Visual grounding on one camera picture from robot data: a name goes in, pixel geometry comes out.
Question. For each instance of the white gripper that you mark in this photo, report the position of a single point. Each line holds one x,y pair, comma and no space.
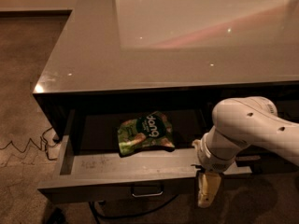
212,160

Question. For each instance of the drawer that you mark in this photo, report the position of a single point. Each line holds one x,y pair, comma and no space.
90,168
266,164

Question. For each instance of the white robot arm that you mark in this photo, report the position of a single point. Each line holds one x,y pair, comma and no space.
239,123

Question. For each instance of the dark cabinet with glossy top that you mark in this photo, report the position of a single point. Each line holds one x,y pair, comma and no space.
131,56

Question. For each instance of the green snack bag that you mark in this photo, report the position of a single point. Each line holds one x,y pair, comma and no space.
151,132

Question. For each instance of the black object on floor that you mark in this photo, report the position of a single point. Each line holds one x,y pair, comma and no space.
55,216

